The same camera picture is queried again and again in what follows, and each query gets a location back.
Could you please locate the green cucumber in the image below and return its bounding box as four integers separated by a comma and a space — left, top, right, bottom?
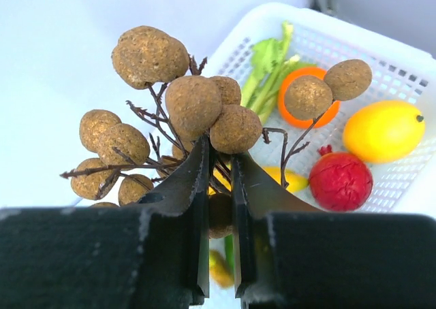
224, 234, 234, 274

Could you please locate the red pomegranate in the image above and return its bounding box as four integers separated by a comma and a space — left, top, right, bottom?
309, 144, 373, 212

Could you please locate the brown longan bunch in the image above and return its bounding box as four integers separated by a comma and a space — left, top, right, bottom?
59, 25, 374, 240

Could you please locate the orange fruit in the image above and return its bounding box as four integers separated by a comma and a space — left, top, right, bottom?
277, 66, 341, 129

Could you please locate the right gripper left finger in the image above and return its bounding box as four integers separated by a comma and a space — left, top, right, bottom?
1, 136, 211, 308

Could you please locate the white plastic basket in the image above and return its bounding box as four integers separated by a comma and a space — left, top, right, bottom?
203, 3, 435, 216

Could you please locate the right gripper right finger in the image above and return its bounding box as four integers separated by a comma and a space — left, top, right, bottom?
232, 154, 435, 308

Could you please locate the yellow banana bunch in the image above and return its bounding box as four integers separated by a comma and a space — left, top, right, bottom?
209, 167, 309, 289

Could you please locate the green celery stalk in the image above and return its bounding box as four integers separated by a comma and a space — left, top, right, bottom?
240, 20, 314, 123

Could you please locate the yellow lemon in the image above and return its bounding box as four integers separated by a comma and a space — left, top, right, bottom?
343, 100, 426, 164

